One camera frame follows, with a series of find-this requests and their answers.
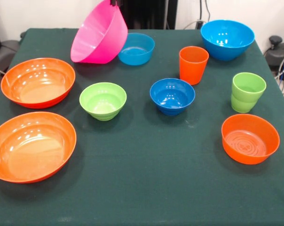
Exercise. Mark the small orange bowl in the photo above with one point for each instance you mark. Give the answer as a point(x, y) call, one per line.
point(250, 160)

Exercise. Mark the green cup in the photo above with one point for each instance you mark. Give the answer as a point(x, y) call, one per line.
point(245, 101)

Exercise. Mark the dark grey floor base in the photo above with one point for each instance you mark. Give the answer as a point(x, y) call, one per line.
point(280, 54)
point(5, 51)

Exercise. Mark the small light blue bowl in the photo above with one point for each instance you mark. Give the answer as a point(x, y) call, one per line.
point(139, 56)

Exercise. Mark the large orange bowl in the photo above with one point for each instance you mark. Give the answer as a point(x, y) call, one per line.
point(26, 153)
point(38, 94)

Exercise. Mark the large light blue bowl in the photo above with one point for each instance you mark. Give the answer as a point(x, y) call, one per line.
point(226, 51)

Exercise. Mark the green bowl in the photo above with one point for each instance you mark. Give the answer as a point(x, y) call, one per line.
point(102, 110)

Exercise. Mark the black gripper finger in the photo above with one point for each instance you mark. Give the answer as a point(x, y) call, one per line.
point(113, 2)

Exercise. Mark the orange cup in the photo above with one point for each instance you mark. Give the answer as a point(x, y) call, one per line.
point(192, 70)

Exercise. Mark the dark green tablecloth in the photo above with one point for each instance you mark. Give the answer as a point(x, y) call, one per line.
point(142, 153)

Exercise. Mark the large pink bowl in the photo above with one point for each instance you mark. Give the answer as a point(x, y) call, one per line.
point(97, 40)

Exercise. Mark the dark blue bowl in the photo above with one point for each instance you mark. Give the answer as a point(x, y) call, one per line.
point(172, 103)

